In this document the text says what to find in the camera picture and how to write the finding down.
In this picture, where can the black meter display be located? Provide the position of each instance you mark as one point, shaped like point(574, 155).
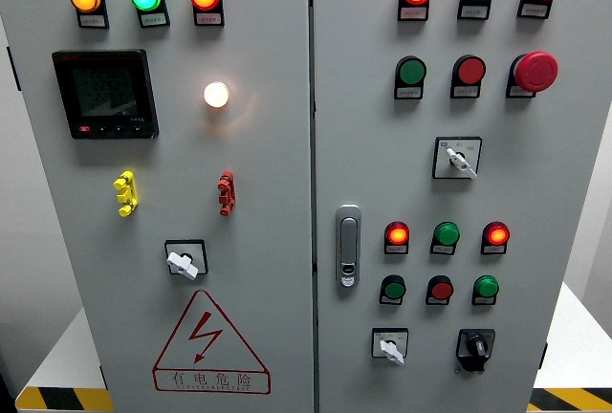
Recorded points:
point(105, 93)

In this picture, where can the small green indicator lamp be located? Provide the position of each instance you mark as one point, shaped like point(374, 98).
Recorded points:
point(486, 287)
point(446, 233)

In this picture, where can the small label plate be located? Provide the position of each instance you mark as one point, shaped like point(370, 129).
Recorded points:
point(413, 13)
point(483, 301)
point(437, 302)
point(518, 92)
point(153, 19)
point(396, 249)
point(465, 92)
point(493, 250)
point(442, 250)
point(473, 11)
point(93, 21)
point(209, 18)
point(408, 93)
point(390, 301)
point(532, 10)

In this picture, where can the grey door with lock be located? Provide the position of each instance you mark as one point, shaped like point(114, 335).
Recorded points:
point(516, 193)

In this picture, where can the black knob turn switch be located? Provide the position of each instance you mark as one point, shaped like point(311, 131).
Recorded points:
point(476, 346)

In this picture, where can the small red indicator lamp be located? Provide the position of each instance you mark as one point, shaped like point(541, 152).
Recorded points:
point(496, 234)
point(397, 234)

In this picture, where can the small green push button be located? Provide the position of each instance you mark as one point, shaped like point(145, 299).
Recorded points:
point(394, 290)

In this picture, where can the white round lamp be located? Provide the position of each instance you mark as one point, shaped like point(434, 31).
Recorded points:
point(216, 94)

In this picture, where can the small red push button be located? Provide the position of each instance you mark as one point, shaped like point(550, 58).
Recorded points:
point(441, 290)

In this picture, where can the large red push button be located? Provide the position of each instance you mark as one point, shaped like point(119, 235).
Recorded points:
point(470, 70)

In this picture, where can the large red stop button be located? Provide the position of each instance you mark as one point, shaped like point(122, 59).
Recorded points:
point(535, 71)

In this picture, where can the black door hinge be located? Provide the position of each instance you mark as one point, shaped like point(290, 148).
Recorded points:
point(103, 377)
point(544, 355)
point(14, 69)

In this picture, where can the silver door lock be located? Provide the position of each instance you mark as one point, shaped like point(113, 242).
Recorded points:
point(348, 241)

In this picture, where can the black yellow striped tape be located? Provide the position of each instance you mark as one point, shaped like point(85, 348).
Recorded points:
point(574, 398)
point(62, 399)

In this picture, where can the grey door with display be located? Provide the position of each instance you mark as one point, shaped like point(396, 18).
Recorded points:
point(268, 193)

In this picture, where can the large green push button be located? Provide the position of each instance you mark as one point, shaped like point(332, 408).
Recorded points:
point(412, 71)

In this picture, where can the red warning triangle sticker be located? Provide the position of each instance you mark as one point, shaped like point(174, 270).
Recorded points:
point(205, 329)

